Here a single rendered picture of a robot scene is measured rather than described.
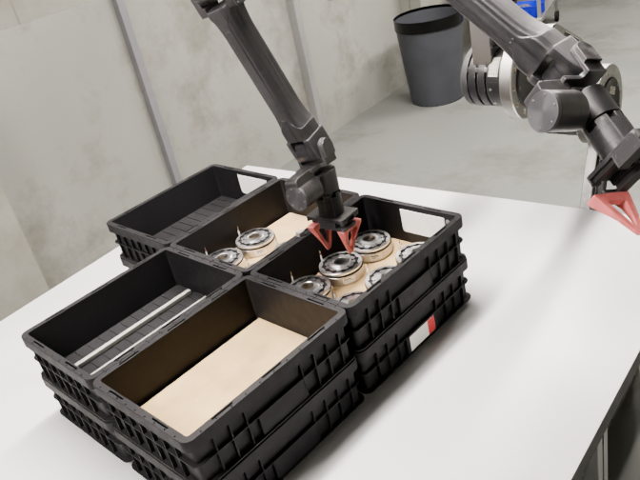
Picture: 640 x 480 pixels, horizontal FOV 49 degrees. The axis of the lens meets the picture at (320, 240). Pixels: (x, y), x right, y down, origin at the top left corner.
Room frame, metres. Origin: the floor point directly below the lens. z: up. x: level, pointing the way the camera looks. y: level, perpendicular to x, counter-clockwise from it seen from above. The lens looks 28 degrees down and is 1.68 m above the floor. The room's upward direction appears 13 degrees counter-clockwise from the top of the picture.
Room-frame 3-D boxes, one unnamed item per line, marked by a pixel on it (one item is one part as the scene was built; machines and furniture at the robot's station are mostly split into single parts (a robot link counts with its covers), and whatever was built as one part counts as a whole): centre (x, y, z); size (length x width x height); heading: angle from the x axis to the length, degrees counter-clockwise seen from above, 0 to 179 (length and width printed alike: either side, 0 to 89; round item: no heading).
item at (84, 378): (1.31, 0.42, 0.92); 0.40 x 0.30 x 0.02; 131
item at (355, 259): (1.40, -0.03, 0.86); 0.10 x 0.10 x 0.01
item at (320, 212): (1.40, -0.04, 1.01); 0.10 x 0.07 x 0.07; 47
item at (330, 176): (1.40, -0.03, 1.07); 0.07 x 0.06 x 0.07; 136
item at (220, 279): (1.31, 0.42, 0.87); 0.40 x 0.30 x 0.11; 131
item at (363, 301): (1.35, -0.08, 0.92); 0.40 x 0.30 x 0.02; 131
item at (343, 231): (1.39, -0.05, 0.94); 0.07 x 0.07 x 0.09; 47
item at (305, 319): (1.08, 0.22, 0.87); 0.40 x 0.30 x 0.11; 131
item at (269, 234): (1.62, 0.16, 0.86); 0.10 x 0.10 x 0.01
